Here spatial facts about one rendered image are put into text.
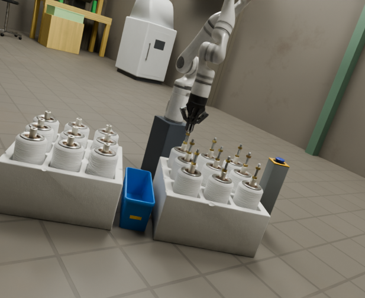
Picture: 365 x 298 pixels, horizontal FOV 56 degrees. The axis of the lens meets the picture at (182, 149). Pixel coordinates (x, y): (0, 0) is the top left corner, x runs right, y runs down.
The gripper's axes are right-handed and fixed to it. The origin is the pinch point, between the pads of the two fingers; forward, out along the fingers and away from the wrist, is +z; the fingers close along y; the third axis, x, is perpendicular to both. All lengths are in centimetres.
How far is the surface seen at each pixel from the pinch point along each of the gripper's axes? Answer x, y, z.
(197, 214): -32.0, -3.1, 22.2
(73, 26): 545, -6, -6
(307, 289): -56, 34, 35
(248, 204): -33.5, 15.1, 15.9
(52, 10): 541, -43, -23
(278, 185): -18.7, 39.3, 13.0
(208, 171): -17.5, 4.6, 11.2
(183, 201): -30.5, -9.2, 18.5
